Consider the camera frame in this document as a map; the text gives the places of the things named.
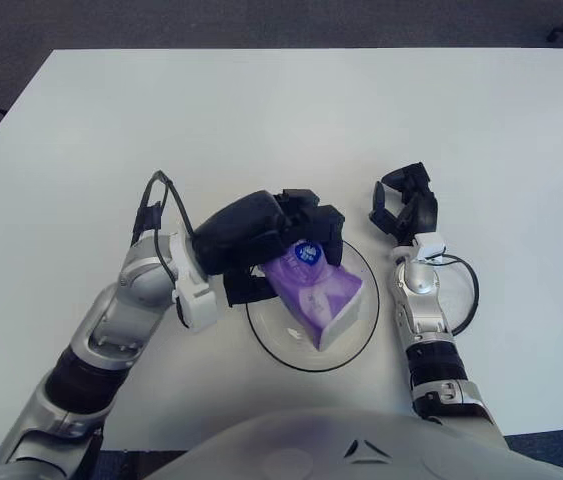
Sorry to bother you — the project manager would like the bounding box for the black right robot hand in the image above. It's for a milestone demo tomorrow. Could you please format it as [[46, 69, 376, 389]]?
[[369, 162, 440, 247]]

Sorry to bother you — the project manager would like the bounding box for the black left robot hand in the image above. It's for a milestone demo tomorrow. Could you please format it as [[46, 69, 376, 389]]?
[[193, 188, 347, 308]]

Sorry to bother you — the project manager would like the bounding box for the purple tissue paper pack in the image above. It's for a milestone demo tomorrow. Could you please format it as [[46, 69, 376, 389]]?
[[260, 238, 365, 352]]

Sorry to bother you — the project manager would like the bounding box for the white plate with black rim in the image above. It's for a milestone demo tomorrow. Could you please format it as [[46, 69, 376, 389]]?
[[245, 238, 381, 373]]

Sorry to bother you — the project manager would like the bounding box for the grey robot torso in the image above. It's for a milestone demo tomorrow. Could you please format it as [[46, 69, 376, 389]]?
[[143, 407, 563, 480]]

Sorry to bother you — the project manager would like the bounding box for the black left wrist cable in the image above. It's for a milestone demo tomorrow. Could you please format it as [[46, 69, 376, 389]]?
[[130, 170, 196, 282]]

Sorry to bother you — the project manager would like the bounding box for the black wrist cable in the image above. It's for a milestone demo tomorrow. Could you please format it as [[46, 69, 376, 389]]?
[[439, 253, 480, 337], [130, 170, 196, 282]]

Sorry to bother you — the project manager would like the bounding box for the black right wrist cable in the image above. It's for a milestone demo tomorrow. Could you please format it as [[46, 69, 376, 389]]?
[[439, 253, 480, 337]]

